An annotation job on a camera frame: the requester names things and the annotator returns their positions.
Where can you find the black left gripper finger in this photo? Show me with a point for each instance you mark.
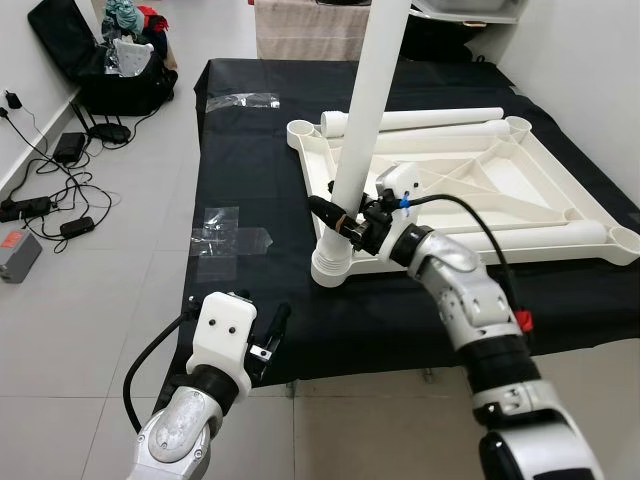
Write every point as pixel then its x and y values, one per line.
pixel 280 325

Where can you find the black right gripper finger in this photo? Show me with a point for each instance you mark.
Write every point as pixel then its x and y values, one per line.
pixel 325 210

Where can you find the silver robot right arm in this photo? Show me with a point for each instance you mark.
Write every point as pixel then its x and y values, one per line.
pixel 470 290

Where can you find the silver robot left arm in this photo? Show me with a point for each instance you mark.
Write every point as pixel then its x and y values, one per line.
pixel 175 440

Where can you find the yellow rubber band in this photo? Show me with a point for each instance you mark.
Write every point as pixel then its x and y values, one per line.
pixel 345 223

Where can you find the clear tape patch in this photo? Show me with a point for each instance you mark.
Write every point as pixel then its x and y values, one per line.
pixel 225 235

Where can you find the white plastic table top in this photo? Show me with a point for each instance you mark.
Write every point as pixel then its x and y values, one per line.
pixel 450 150

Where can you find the clear tape strip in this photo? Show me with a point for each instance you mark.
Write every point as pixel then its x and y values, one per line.
pixel 245 101

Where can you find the beige woven cloth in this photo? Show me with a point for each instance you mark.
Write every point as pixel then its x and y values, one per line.
pixel 300 30

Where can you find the black router with antennas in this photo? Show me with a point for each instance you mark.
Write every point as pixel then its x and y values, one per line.
pixel 110 133

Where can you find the white plastic bag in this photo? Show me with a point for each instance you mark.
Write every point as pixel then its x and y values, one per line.
pixel 135 55

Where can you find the red cloth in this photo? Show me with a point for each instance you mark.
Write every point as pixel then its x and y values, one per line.
pixel 152 18

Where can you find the grey box red label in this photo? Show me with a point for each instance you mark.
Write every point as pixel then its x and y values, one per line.
pixel 18 258

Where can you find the black power strip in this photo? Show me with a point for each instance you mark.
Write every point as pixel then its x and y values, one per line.
pixel 25 208

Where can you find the black open bag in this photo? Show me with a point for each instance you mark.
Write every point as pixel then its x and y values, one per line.
pixel 60 40

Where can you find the black plug-in charger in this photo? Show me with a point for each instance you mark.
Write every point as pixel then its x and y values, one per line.
pixel 13 100

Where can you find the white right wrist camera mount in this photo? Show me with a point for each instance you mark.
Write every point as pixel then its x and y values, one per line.
pixel 400 185

